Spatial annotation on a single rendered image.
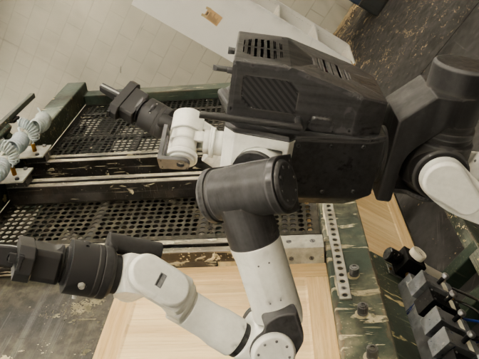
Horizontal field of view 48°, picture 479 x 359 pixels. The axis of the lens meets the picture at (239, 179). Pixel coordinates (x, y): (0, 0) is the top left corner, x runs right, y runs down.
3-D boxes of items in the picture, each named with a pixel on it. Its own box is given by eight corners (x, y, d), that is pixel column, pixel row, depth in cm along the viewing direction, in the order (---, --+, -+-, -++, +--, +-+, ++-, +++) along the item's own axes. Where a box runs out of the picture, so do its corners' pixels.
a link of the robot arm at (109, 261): (78, 302, 92) (141, 311, 96) (92, 292, 83) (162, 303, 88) (90, 238, 96) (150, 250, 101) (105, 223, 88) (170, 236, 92)
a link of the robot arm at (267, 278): (304, 325, 105) (272, 221, 100) (322, 360, 92) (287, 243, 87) (247, 344, 104) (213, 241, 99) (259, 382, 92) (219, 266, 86)
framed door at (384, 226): (440, 325, 192) (444, 320, 191) (311, 260, 181) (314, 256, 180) (390, 194, 271) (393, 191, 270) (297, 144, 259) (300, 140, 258)
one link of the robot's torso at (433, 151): (460, 120, 113) (405, 112, 113) (483, 147, 102) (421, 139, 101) (442, 173, 120) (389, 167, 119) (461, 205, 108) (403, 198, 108)
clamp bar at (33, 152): (309, 168, 199) (308, 107, 188) (1, 182, 208) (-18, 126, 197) (308, 156, 208) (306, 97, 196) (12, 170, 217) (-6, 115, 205)
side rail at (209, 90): (299, 104, 272) (299, 83, 267) (88, 115, 281) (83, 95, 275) (299, 98, 279) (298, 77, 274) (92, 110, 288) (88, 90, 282)
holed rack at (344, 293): (351, 300, 130) (351, 298, 130) (339, 300, 130) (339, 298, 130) (307, 77, 273) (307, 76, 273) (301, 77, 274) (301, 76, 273)
